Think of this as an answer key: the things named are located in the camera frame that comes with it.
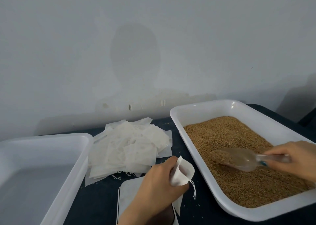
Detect person's left hand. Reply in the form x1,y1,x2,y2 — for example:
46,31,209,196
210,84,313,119
128,156,190,219

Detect person's right hand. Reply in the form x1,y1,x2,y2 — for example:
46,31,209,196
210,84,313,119
258,140,316,183

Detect small white drawstring filter bag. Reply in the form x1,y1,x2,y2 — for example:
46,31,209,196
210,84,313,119
169,156,197,200

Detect clear plastic scoop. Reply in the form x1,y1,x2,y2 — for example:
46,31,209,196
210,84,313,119
212,147,292,172

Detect person's left forearm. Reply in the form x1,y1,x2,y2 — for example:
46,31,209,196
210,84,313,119
118,205,153,225

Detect flat white filter bag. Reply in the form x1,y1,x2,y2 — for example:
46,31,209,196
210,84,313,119
172,194,184,214

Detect white digital kitchen scale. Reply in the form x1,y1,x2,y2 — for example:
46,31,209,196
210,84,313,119
116,176,180,225

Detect brown wheat grains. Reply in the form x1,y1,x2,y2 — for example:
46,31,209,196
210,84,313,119
183,116,315,209

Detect white plastic tray with grain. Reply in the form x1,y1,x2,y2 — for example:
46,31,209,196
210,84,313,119
170,99,316,222

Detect pile of white filter bags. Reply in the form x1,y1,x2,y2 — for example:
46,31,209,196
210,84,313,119
85,117,173,187

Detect dark blue tablecloth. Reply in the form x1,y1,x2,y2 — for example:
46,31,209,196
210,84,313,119
37,104,316,225

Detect empty white plastic tray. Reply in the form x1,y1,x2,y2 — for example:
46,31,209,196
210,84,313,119
0,133,94,225

